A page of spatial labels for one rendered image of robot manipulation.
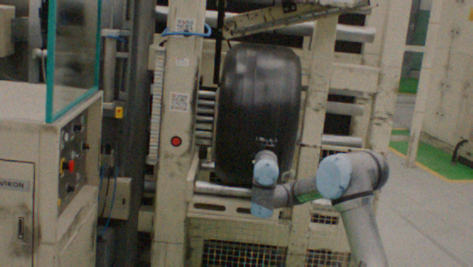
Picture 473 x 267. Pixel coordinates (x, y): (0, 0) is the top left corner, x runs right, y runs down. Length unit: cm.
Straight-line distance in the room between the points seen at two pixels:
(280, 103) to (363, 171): 67
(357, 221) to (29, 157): 94
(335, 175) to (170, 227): 113
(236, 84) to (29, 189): 84
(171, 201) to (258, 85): 64
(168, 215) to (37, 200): 82
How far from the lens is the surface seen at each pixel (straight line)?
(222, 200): 248
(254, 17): 282
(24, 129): 188
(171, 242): 266
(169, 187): 258
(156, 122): 252
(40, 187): 192
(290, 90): 230
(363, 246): 167
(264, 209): 200
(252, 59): 236
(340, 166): 165
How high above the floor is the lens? 173
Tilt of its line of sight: 14 degrees down
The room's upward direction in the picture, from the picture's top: 6 degrees clockwise
